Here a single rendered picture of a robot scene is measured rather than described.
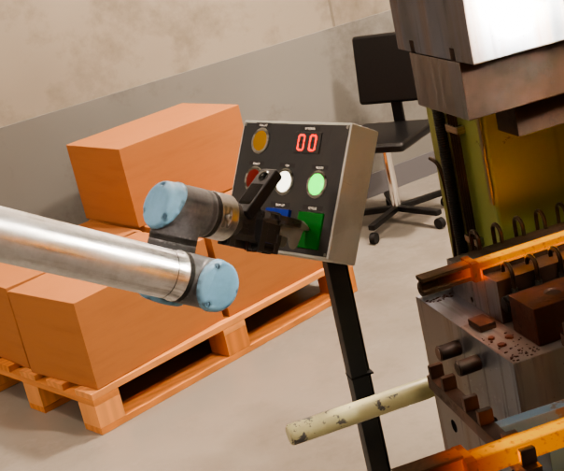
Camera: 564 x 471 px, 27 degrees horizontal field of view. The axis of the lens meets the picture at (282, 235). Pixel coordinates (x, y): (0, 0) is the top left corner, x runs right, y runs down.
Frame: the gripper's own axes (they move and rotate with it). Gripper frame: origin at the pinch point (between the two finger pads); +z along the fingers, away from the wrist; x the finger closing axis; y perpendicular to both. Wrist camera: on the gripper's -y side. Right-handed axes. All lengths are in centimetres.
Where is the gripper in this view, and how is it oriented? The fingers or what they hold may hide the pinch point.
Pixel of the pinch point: (303, 224)
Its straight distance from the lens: 237.2
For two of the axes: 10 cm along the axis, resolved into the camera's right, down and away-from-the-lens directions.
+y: -1.8, 9.8, -0.4
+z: 7.3, 1.6, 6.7
